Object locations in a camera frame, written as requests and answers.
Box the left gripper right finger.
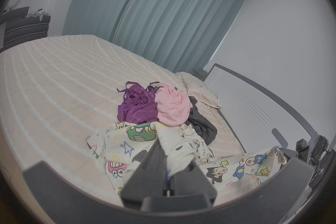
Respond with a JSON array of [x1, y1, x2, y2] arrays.
[[172, 160, 218, 207]]

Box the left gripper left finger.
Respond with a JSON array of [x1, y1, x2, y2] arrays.
[[121, 138, 168, 209]]

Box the white printed pyjama top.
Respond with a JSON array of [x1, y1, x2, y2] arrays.
[[86, 121, 286, 196]]

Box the black garment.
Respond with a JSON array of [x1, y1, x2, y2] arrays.
[[184, 96, 218, 146]]

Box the purple satin garment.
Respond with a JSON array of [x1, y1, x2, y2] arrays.
[[117, 81, 159, 124]]

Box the pink garment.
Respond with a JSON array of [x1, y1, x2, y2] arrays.
[[150, 82, 193, 127]]

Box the cream pillow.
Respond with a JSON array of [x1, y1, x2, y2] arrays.
[[175, 71, 222, 109]]

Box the grey bedside table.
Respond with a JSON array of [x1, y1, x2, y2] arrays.
[[193, 68, 208, 80]]

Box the bed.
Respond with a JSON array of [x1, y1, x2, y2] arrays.
[[0, 34, 332, 208]]

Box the blue-green curtain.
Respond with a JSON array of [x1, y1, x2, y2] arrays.
[[62, 0, 250, 72]]

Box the dark grey chest of drawers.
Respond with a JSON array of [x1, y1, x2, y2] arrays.
[[0, 6, 51, 51]]

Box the crumpled pale cloth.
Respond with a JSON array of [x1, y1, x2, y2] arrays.
[[26, 8, 51, 21]]

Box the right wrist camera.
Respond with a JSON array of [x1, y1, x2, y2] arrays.
[[296, 139, 309, 152]]

